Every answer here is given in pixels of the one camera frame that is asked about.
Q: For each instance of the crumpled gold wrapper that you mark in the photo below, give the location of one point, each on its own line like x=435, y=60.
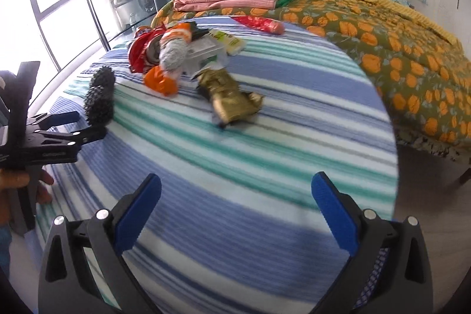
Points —
x=230, y=100

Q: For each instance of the pale yellow green snack packet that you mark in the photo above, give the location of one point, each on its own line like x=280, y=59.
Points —
x=231, y=43

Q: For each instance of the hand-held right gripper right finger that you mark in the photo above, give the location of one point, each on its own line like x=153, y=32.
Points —
x=335, y=211

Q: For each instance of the black plastic wrapper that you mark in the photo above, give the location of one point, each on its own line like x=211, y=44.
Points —
x=198, y=30

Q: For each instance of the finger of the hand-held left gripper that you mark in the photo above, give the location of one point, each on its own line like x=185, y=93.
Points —
x=92, y=134
x=62, y=117

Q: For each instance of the clear plastic box green label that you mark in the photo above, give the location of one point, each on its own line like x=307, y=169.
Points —
x=204, y=54

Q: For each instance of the pumpkin print quilt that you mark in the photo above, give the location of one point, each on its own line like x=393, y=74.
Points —
x=404, y=53

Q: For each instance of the crushed orange can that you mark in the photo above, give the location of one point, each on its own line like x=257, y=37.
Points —
x=176, y=41

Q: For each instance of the green folded cloth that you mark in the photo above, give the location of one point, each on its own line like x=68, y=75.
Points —
x=285, y=0

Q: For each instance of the blue green striped blanket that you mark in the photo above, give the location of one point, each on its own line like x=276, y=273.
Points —
x=220, y=170

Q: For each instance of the person's left hand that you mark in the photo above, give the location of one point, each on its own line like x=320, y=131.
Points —
x=45, y=180

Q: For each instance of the red sausage packet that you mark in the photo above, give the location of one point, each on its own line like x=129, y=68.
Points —
x=263, y=24

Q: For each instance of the orange plastic wrapper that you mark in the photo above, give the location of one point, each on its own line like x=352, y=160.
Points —
x=160, y=82

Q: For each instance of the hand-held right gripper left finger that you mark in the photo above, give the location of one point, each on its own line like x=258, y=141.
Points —
x=141, y=211

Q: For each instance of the crumpled red wrapper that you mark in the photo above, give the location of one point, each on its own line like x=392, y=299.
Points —
x=141, y=49

